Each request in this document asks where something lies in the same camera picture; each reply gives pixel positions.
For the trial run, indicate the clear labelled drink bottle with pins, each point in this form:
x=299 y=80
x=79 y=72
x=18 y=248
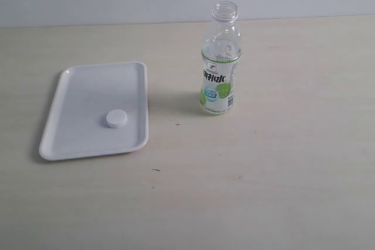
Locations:
x=221 y=53

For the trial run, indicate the white bottle cap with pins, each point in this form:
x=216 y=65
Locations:
x=116 y=118

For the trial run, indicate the white plastic tray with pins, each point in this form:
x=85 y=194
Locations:
x=76 y=126

